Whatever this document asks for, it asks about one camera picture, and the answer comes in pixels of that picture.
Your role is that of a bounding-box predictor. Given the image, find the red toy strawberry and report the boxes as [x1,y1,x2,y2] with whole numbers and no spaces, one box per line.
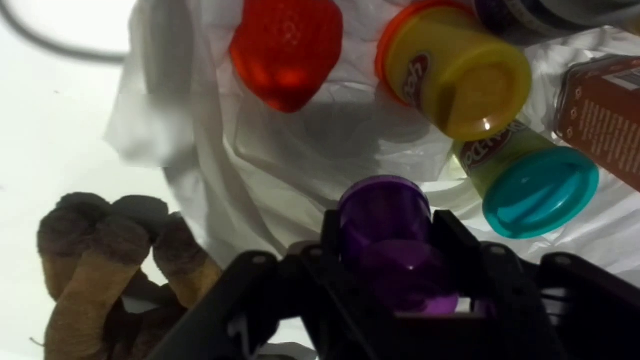
[228,0,345,114]

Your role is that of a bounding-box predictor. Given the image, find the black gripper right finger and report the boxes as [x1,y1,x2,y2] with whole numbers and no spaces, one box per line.
[428,209,640,360]

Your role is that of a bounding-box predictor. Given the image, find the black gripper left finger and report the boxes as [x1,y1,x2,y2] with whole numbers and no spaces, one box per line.
[147,209,402,360]

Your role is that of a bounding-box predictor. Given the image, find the brown plush toy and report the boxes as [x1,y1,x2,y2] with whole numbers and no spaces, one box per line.
[35,191,226,360]

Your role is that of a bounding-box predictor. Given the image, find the white plastic bag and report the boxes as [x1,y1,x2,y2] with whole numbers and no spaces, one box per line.
[102,0,640,289]

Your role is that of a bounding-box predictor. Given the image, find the green dough tub teal lid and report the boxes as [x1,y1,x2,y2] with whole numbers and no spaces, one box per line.
[455,122,601,240]

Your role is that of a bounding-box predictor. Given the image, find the purple dough tub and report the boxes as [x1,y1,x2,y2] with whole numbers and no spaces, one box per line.
[336,175,462,317]

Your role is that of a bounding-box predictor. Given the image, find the yellow dough tub orange lid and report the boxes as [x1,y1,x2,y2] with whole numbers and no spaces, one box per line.
[374,0,534,144]

